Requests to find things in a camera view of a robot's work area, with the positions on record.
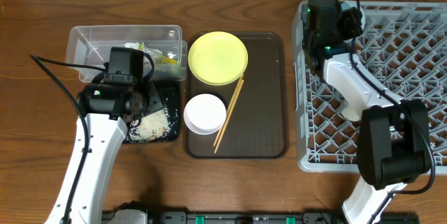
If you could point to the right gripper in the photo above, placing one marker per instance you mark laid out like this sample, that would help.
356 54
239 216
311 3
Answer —
309 47

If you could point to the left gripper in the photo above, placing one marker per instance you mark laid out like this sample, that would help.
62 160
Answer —
154 98

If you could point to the rice and food scraps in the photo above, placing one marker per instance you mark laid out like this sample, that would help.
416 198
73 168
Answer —
162 126

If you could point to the green snack wrapper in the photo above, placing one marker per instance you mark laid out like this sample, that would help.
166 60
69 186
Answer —
166 63

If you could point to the white bowl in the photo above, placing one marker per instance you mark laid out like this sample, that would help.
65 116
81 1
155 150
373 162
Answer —
204 114

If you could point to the yellow plate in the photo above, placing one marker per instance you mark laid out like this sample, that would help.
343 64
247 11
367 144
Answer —
218 58

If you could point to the wooden chopstick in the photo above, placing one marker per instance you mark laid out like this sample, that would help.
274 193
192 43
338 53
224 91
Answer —
228 111
231 112

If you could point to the light blue bowl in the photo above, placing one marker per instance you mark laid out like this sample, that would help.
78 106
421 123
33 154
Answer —
349 4

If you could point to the white cup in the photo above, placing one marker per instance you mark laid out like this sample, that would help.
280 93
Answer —
349 113

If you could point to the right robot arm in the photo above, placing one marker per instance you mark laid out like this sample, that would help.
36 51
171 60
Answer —
393 147

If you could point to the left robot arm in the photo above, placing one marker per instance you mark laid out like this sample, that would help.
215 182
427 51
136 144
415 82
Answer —
106 112

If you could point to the grey dishwasher rack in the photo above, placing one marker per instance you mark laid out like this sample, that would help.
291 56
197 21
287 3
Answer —
404 47

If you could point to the black plastic bin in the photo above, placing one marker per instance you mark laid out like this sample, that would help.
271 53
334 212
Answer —
166 88

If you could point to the clear plastic bin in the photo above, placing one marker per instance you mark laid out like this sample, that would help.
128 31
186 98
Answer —
90 46

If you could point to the dark brown serving tray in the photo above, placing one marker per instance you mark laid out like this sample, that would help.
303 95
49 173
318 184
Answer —
258 127

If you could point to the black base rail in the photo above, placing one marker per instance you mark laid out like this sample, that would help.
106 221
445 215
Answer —
179 217

